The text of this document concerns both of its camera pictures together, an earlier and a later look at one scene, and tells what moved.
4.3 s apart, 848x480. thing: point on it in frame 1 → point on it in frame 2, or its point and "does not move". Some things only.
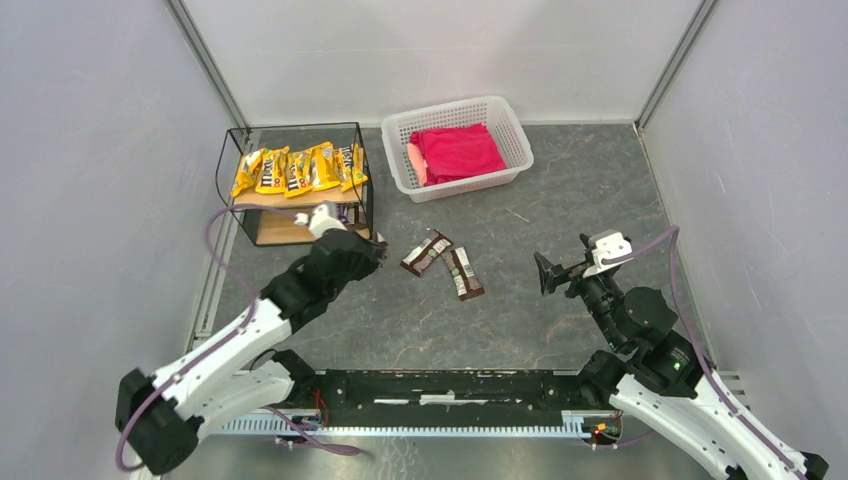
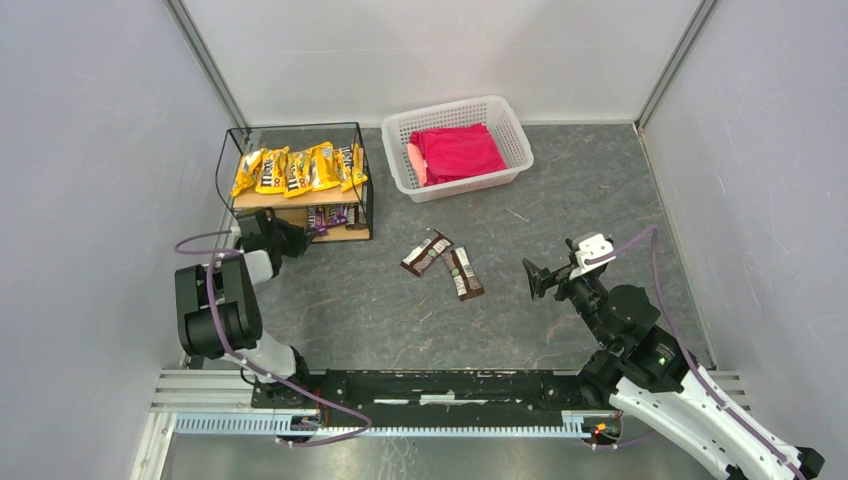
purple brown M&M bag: (342, 213) does not move
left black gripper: (361, 249) → (285, 235)
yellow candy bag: (324, 173) does not move
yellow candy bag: (245, 174) does not move
